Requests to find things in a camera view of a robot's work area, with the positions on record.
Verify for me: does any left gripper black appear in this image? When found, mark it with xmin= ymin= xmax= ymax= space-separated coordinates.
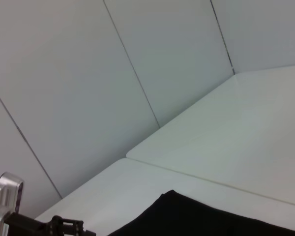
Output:
xmin=4 ymin=212 xmax=97 ymax=236

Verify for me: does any black shirt with white print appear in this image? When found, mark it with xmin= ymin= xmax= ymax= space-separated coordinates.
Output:
xmin=107 ymin=189 xmax=295 ymax=236

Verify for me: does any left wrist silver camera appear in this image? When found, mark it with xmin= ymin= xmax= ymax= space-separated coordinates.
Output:
xmin=0 ymin=172 xmax=25 ymax=215

